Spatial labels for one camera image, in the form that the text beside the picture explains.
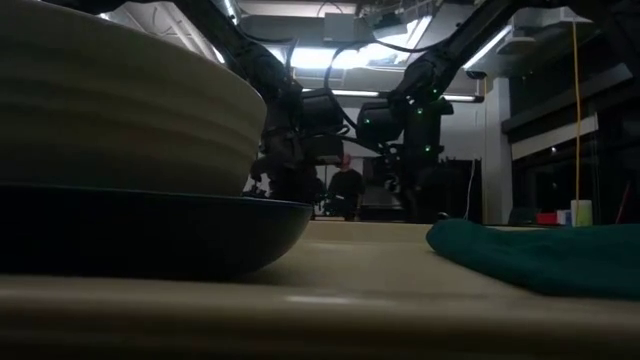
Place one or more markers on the green cloth napkin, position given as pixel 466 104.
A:
pixel 540 260

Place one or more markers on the dark blue plate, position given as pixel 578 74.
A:
pixel 150 230

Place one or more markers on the white ribbed bowl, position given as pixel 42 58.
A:
pixel 125 100

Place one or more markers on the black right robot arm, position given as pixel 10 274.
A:
pixel 450 50

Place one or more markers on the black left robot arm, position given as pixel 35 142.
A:
pixel 250 55

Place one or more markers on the beige plastic tray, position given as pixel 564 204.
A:
pixel 350 310

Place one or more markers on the black folding panel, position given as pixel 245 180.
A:
pixel 457 190

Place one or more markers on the person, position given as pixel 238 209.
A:
pixel 346 187

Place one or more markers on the long ceiling light bar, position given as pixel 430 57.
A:
pixel 357 93

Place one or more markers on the small red box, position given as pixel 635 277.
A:
pixel 546 218

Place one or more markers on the small white blue box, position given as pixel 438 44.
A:
pixel 564 217

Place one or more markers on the pale green roll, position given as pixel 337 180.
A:
pixel 581 214

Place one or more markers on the black left wrist camera housing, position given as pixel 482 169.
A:
pixel 322 110

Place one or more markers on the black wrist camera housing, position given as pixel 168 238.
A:
pixel 322 110
pixel 380 122

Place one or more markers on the black right wrist camera housing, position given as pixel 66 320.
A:
pixel 380 122

